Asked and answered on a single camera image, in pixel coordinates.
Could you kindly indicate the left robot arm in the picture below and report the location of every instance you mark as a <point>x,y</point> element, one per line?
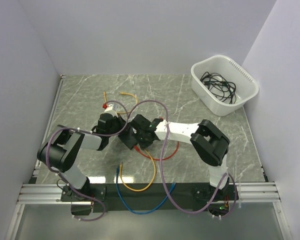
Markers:
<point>61,148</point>

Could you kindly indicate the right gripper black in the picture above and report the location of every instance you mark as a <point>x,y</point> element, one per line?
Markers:
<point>144,145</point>

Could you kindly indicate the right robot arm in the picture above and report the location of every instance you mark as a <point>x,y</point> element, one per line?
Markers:
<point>210,143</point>

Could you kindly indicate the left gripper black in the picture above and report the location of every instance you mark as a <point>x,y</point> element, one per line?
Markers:
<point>120,120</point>

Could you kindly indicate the aluminium rail frame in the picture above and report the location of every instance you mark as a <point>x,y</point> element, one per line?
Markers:
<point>32,194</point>

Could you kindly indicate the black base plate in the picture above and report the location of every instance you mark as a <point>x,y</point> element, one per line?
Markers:
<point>187,195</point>

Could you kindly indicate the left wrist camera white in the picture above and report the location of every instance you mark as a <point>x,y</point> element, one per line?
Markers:
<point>111,108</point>

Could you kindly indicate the black network switch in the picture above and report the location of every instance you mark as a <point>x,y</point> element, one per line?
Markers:
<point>128,139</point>

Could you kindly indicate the white plastic basin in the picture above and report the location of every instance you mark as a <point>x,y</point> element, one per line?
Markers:
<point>222,84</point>

